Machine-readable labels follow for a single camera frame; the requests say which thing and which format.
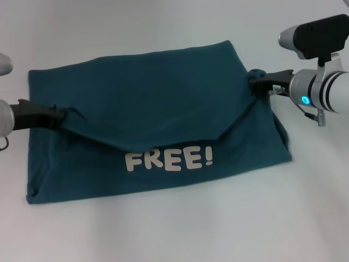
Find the left wrist camera housing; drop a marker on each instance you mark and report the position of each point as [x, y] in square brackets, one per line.
[5, 64]

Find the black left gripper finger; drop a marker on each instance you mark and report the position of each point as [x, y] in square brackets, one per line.
[60, 117]

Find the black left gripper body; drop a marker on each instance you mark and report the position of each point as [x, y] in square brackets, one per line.
[32, 116]

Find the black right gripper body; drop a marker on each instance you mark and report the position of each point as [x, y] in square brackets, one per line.
[280, 80]

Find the teal blue shirt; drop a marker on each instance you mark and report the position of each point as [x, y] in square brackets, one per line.
[150, 109]

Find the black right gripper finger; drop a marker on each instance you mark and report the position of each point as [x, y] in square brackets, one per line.
[260, 84]

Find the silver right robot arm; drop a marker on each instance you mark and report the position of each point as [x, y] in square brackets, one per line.
[321, 87]

